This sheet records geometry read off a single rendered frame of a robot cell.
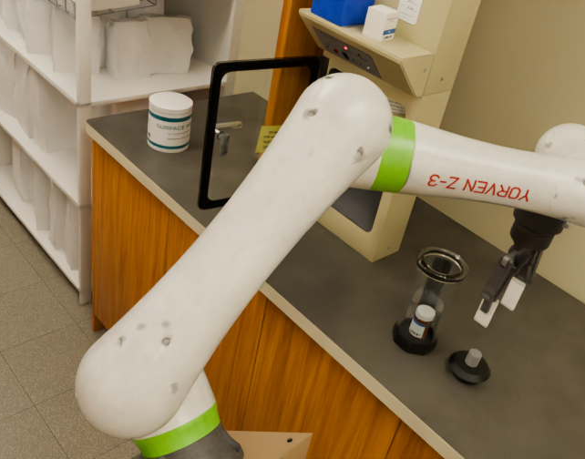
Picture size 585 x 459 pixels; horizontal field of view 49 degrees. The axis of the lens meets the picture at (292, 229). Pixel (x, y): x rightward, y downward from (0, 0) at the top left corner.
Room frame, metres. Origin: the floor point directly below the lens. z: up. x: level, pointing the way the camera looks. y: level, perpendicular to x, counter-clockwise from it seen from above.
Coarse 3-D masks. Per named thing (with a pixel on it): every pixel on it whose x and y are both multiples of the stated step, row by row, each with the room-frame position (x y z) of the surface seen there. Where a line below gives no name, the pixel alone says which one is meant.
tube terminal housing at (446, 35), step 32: (384, 0) 1.51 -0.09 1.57; (448, 0) 1.40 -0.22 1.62; (480, 0) 1.47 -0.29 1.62; (416, 32) 1.44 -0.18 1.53; (448, 32) 1.41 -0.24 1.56; (448, 64) 1.44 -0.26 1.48; (448, 96) 1.47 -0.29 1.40; (384, 192) 1.41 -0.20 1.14; (352, 224) 1.46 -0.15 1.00; (384, 224) 1.40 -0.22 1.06; (384, 256) 1.43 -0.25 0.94
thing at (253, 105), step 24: (240, 72) 1.43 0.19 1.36; (264, 72) 1.48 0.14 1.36; (288, 72) 1.52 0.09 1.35; (240, 96) 1.44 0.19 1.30; (264, 96) 1.49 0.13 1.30; (288, 96) 1.53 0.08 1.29; (240, 120) 1.45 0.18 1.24; (264, 120) 1.49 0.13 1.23; (216, 144) 1.41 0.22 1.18; (240, 144) 1.45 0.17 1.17; (264, 144) 1.50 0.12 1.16; (216, 168) 1.41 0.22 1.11; (240, 168) 1.46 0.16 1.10; (216, 192) 1.42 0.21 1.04
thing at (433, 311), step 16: (432, 256) 1.17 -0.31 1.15; (448, 256) 1.16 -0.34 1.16; (416, 272) 1.12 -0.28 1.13; (432, 272) 1.08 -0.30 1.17; (448, 272) 1.16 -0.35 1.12; (464, 272) 1.10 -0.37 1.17; (416, 288) 1.10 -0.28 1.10; (432, 288) 1.08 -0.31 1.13; (448, 288) 1.09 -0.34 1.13; (416, 304) 1.09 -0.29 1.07; (432, 304) 1.08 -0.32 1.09; (448, 304) 1.10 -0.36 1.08; (400, 320) 1.12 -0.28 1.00; (416, 320) 1.09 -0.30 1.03; (432, 320) 1.08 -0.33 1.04; (416, 336) 1.08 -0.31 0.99; (432, 336) 1.09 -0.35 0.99
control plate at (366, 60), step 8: (320, 32) 1.50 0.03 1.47; (320, 40) 1.54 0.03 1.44; (328, 40) 1.50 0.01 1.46; (336, 40) 1.47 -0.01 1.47; (328, 48) 1.54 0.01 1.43; (336, 48) 1.50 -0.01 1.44; (344, 48) 1.47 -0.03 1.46; (352, 48) 1.43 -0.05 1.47; (352, 56) 1.47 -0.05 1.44; (360, 56) 1.43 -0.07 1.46; (368, 56) 1.40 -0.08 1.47; (368, 64) 1.43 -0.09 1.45; (376, 72) 1.43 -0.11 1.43
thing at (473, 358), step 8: (456, 352) 1.08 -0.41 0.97; (464, 352) 1.08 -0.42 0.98; (472, 352) 1.05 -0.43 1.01; (480, 352) 1.05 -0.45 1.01; (448, 360) 1.06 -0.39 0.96; (456, 360) 1.05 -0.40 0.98; (464, 360) 1.06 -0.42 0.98; (472, 360) 1.04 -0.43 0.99; (480, 360) 1.07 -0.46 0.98; (456, 368) 1.03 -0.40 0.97; (464, 368) 1.03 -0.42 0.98; (472, 368) 1.03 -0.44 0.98; (480, 368) 1.04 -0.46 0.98; (488, 368) 1.05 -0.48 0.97; (456, 376) 1.03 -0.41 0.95; (464, 376) 1.01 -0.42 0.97; (472, 376) 1.01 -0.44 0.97; (480, 376) 1.02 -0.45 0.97; (488, 376) 1.03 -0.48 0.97; (472, 384) 1.02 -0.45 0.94
